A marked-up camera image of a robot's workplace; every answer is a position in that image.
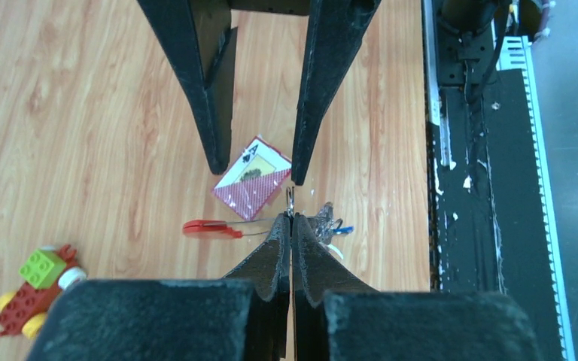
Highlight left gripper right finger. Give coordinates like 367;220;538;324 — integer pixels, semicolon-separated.
291;214;543;360

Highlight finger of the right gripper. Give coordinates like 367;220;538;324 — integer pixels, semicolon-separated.
291;0;381;186
138;1;237;174

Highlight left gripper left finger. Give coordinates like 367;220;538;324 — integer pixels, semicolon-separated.
28;214;291;360

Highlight key with blue tag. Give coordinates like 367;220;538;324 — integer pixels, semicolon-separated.
332;226;354;235

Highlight metal key holder red handle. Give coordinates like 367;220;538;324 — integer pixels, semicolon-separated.
182;187;356;250

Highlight white paper scrap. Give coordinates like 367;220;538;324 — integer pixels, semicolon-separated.
326;244;344;260

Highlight pink card packet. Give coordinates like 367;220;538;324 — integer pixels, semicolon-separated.
212;136;292;221

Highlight colourful toy brick car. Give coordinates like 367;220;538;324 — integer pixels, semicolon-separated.
0;244;87;339

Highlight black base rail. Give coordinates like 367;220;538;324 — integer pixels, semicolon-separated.
422;1;575;360

